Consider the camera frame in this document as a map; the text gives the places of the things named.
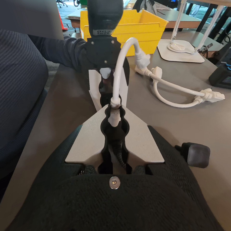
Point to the person's torso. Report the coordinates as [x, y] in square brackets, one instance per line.
[21, 90]

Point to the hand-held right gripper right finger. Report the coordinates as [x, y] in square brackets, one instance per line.
[144, 142]

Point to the black battery charging case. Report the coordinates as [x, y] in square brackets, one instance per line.
[222, 77]

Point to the person's left forearm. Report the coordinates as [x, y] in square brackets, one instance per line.
[63, 52]

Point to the white board stand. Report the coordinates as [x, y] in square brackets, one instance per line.
[180, 54]

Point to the black angled plug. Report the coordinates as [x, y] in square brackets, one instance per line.
[196, 155]

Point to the yellow plastic bin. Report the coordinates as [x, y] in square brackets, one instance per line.
[137, 30]

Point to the wooden-edged table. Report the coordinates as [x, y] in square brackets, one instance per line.
[180, 19]

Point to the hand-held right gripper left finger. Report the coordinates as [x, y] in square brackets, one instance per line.
[86, 142]

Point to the orange traffic cone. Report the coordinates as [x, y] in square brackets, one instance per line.
[63, 25]

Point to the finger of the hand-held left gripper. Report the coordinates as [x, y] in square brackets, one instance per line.
[94, 84]
[124, 93]

